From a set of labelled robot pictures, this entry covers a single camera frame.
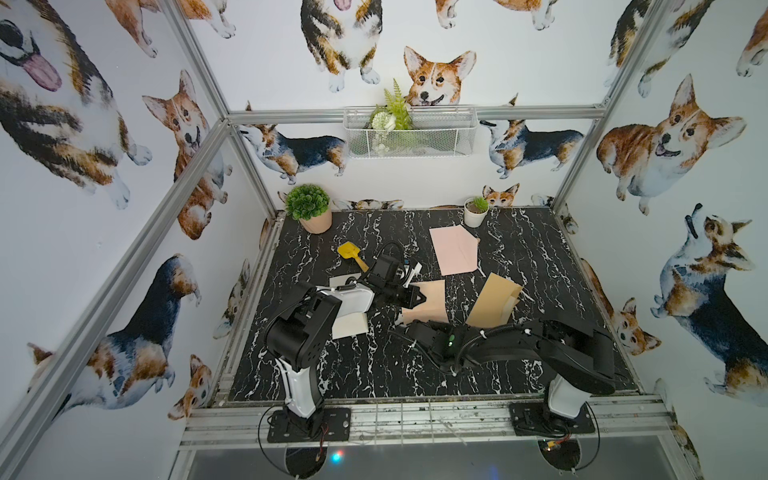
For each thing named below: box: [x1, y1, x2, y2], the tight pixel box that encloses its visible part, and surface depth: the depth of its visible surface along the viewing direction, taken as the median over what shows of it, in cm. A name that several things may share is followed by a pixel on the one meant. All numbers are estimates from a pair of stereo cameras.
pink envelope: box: [429, 224, 481, 276], surface depth 112 cm
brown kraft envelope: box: [466, 272, 523, 328], surface depth 99 cm
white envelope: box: [316, 273, 375, 339], surface depth 70 cm
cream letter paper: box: [500, 296, 516, 325], surface depth 95 cm
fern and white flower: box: [369, 79, 415, 155], surface depth 85 cm
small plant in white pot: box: [464, 196, 489, 228], surface depth 115 cm
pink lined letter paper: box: [402, 279, 449, 324], surface depth 94 cm
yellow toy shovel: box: [337, 241, 369, 272], surface depth 108 cm
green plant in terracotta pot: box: [285, 184, 333, 234], surface depth 105 cm
